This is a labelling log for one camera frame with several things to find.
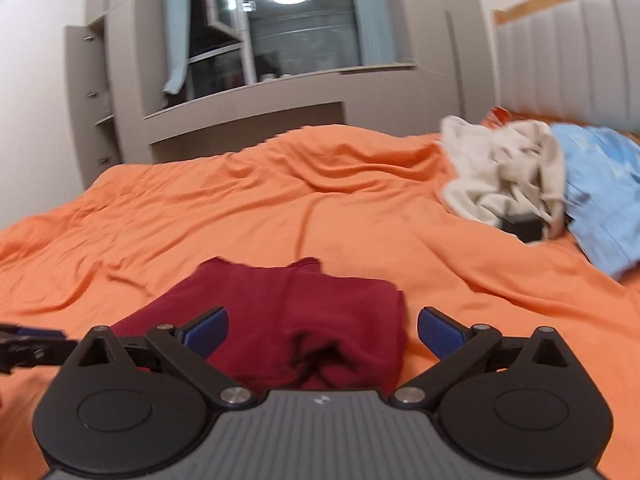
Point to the cream white crumpled garment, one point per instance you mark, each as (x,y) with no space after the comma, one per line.
(517,168)

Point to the grey padded headboard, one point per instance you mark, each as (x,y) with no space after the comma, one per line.
(571,61)

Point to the light blue pillow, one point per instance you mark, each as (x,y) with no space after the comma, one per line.
(602,195)

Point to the grey built-in cabinet unit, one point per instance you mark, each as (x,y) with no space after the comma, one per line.
(163,80)

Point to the dark red cloth garment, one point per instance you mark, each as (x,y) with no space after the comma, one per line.
(290,328)

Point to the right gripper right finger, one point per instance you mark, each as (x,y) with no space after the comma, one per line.
(481,366)

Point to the light blue right curtain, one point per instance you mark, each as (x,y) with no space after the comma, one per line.
(375,32)

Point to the orange cloth near headboard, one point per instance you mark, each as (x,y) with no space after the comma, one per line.
(496,118)

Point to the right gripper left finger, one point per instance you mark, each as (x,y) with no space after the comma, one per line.
(182,352)

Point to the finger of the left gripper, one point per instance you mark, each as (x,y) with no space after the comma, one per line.
(28,347)

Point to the light blue left curtain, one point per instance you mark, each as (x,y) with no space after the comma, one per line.
(177,16)

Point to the window with dark glass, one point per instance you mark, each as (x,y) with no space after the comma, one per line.
(239,42)

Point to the orange bed duvet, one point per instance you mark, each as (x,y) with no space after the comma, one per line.
(365,204)

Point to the small black box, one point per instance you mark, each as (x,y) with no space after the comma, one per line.
(528,228)

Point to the light blue curtain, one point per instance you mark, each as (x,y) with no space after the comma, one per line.
(375,32)
(177,16)

